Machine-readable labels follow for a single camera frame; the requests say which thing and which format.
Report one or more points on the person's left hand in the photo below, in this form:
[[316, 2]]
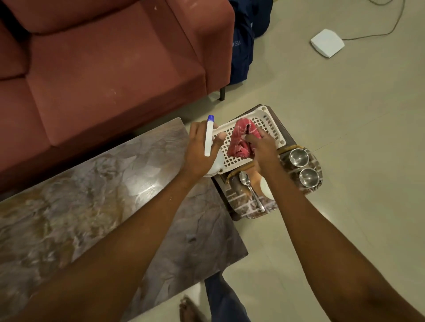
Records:
[[197, 156]]

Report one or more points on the person's right hand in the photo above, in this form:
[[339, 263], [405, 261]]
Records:
[[265, 152]]

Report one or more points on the clear spray bottle blue nozzle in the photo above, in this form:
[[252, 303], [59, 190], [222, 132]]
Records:
[[208, 139]]

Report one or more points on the red checked cloth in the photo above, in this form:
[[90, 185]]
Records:
[[240, 142]]

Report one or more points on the steel cup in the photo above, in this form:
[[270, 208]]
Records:
[[309, 178], [299, 157]]

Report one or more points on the steel spoon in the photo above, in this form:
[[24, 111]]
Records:
[[245, 179]]

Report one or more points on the white ceramic bowl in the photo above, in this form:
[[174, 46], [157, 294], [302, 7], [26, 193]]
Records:
[[265, 189]]

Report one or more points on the brick pattern glossy tray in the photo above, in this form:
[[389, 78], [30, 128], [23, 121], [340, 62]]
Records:
[[242, 202]]

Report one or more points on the person's right jeans leg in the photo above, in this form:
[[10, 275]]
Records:
[[225, 302]]

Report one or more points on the person's left foot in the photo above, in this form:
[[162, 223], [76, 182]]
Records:
[[191, 312]]

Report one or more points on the white plastic perforated basket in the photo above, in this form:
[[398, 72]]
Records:
[[269, 121]]

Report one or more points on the dark wooden side table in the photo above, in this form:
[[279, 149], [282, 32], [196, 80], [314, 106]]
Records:
[[221, 192]]

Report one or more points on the navy blue bag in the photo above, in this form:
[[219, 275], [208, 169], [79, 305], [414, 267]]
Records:
[[242, 49]]

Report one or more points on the red fabric sofa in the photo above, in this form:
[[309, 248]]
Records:
[[116, 83]]

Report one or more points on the brown marbled wooden table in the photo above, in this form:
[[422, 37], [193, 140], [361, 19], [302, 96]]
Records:
[[83, 205]]

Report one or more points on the white flat device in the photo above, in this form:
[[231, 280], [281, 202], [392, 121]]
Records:
[[327, 43]]

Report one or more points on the red sofa back cushion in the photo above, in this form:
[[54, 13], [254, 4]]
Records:
[[66, 13], [11, 49]]

